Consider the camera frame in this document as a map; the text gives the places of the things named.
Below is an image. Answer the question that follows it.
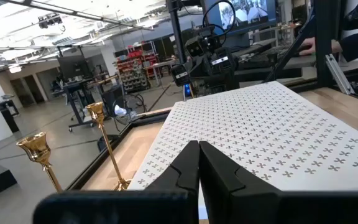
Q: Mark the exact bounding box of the gold candlestick holder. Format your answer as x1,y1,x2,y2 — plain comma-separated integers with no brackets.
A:
16,131,63,193
85,101,132,192

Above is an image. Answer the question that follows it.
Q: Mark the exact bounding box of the ceiling-mounted black camera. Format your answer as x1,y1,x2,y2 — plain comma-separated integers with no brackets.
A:
37,12,64,30

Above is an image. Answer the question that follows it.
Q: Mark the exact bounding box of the operator computer monitor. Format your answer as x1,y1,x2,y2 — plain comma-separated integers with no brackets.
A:
202,0,278,35

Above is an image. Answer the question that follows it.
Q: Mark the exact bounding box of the white perforated shelf riser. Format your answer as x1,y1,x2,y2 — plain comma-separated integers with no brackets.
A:
127,80,358,192

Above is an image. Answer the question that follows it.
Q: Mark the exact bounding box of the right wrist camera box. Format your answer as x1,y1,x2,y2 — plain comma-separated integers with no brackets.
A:
185,36,204,58

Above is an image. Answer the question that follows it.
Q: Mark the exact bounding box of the black cabinet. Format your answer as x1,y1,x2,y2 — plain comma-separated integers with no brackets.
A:
0,99,21,134

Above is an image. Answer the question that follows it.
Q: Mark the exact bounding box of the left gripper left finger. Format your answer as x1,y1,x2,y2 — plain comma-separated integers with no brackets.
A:
144,139,201,224

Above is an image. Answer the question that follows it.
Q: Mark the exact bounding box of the black background monitor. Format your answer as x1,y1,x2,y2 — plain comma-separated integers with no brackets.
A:
57,55,90,80

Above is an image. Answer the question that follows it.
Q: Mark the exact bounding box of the person's hand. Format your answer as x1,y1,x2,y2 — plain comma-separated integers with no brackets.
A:
298,37,343,57

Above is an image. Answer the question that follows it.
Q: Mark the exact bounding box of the black aluminium table frame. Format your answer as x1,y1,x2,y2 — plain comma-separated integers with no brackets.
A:
67,0,358,191

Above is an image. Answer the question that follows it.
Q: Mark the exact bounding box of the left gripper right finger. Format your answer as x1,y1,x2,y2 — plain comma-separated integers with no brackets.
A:
199,141,281,224

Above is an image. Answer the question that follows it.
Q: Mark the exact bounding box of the red parts shelf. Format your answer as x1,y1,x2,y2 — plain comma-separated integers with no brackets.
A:
116,46,161,93

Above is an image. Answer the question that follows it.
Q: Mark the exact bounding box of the black keyboard desk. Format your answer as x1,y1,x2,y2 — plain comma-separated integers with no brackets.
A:
234,43,318,71

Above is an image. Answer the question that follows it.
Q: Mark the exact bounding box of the silver aluminium bracket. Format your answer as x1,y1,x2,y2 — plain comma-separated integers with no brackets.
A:
324,54,356,96

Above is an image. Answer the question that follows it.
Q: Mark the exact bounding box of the black rolling desk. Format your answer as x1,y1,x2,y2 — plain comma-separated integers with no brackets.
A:
61,78,97,133

